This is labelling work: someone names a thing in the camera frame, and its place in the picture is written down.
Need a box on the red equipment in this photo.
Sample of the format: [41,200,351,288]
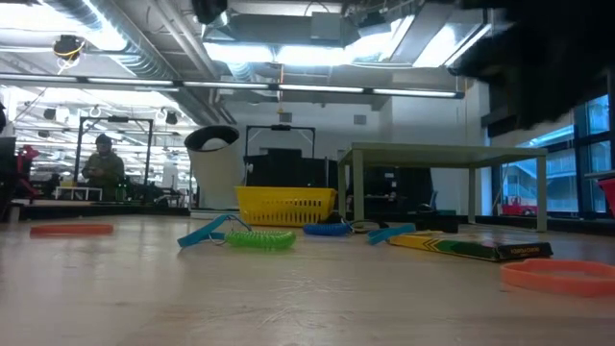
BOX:
[16,143,42,198]

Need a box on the white table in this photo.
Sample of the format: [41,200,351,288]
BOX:
[53,185,97,202]

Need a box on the red object beyond window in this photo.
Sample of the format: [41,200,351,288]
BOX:
[499,204,538,216]

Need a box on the blue silicone wristband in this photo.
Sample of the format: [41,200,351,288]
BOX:
[176,213,254,250]
[366,222,418,247]

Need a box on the green coil keychain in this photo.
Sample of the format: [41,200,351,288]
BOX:
[224,229,298,251]

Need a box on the person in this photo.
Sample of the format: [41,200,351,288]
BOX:
[80,133,127,202]

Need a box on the grey ceiling box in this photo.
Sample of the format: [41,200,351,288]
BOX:
[309,10,343,42]

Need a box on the yellow plastic basket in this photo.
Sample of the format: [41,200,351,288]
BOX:
[234,185,338,229]

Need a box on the orange silicone wristband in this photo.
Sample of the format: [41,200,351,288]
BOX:
[499,258,615,299]
[29,223,115,237]

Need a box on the Crayola crayon box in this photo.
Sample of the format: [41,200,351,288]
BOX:
[387,230,554,263]

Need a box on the black cabinet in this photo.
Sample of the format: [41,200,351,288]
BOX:
[363,166,436,213]
[244,147,340,206]

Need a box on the blue coil keychain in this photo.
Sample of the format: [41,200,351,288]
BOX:
[302,221,353,237]

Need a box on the long ceiling light bar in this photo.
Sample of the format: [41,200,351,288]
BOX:
[0,71,466,100]

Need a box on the green perforated metal shelf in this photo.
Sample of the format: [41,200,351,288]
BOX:
[336,141,549,234]

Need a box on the long ribbed silver duct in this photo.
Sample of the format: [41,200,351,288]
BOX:
[42,0,174,81]

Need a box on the black metal frame stand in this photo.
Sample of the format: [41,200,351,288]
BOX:
[76,113,156,203]
[245,123,317,160]

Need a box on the black device with yellow cable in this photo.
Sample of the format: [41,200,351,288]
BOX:
[51,33,86,63]

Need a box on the red plastic basket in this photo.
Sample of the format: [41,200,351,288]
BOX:
[597,176,615,218]

